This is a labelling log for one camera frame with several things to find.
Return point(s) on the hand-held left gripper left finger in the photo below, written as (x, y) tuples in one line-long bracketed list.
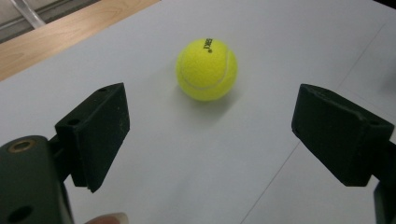
[(99, 133)]

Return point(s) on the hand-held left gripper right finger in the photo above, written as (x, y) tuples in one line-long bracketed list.
[(339, 137)]

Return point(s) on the yellow tennis ball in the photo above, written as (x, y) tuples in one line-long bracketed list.
[(207, 70)]

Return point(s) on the wooden table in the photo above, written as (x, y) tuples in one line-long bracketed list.
[(62, 34)]

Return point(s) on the white desk frame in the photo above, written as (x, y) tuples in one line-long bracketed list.
[(28, 14)]

